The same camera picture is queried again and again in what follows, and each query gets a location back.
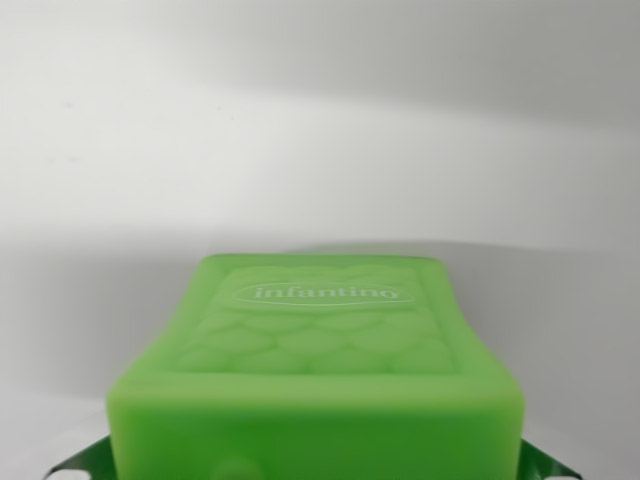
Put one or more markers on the black-tipped silver gripper left finger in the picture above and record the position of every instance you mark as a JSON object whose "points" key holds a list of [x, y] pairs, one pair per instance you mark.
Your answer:
{"points": [[90, 462]]}

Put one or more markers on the black-tipped silver gripper right finger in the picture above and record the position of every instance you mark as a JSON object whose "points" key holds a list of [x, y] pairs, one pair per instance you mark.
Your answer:
{"points": [[542, 462]]}

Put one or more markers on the green soft toy cube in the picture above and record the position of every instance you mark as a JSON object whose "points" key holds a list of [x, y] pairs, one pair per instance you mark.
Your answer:
{"points": [[320, 390]]}

